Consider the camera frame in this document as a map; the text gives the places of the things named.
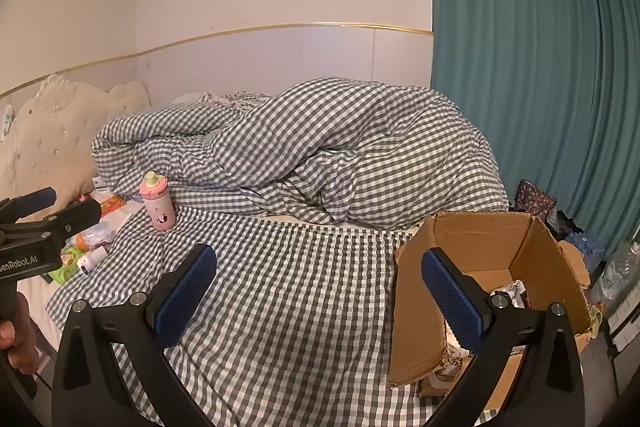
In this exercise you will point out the cream tufted headboard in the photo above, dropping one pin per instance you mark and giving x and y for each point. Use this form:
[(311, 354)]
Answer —
[(49, 141)]

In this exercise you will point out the grey checkered duvet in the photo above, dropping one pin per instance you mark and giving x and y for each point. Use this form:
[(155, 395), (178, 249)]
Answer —
[(325, 151)]

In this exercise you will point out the green monkey snack pack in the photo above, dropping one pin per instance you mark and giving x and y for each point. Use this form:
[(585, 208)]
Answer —
[(69, 267)]

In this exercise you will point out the teal curtain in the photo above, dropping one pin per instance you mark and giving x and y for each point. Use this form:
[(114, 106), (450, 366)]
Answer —
[(554, 86)]

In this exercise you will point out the pink drink bottle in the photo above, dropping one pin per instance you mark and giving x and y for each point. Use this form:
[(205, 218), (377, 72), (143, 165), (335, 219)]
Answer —
[(154, 191)]

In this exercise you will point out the bottled water pack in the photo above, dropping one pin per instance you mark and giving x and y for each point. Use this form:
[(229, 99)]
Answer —
[(589, 246)]

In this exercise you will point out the large water jug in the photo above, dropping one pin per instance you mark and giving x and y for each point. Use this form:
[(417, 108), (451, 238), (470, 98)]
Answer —
[(616, 276)]

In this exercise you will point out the left hand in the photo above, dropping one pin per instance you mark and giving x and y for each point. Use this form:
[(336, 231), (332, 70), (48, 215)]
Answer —
[(18, 339)]

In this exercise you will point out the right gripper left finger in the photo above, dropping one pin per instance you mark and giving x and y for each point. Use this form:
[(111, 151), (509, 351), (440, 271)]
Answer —
[(88, 388)]

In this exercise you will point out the floral bag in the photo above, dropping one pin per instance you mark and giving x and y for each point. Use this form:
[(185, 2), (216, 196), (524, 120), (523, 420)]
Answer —
[(529, 198)]

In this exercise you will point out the floral tissue pack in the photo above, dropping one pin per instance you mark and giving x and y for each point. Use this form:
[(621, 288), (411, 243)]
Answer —
[(516, 291)]

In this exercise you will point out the red yellow candy pack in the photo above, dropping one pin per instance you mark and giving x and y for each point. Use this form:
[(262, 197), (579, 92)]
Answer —
[(111, 204)]

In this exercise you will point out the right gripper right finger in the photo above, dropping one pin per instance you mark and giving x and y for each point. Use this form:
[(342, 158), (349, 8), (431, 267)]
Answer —
[(547, 389)]

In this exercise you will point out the checkered bed sheet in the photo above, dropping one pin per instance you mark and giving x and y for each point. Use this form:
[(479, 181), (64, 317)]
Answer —
[(294, 330)]

